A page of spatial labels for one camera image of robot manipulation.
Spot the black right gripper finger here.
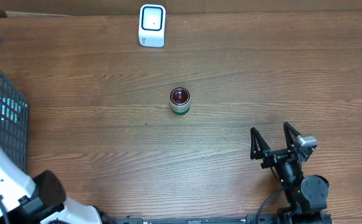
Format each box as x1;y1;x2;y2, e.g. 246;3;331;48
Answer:
250;128;270;159
283;122;300;148

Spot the teal snack packet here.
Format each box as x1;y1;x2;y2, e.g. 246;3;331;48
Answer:
0;97;28;123

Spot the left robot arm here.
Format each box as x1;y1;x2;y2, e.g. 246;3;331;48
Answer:
0;42;114;224

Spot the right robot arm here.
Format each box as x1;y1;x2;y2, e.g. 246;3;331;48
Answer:
250;122;331;223

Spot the white barcode scanner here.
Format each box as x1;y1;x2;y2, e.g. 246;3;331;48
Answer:
138;4;166;48

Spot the grey plastic shopping basket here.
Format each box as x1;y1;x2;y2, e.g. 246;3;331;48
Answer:
0;70;30;172

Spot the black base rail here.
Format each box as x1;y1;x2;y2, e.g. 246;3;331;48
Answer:
113;214;333;224

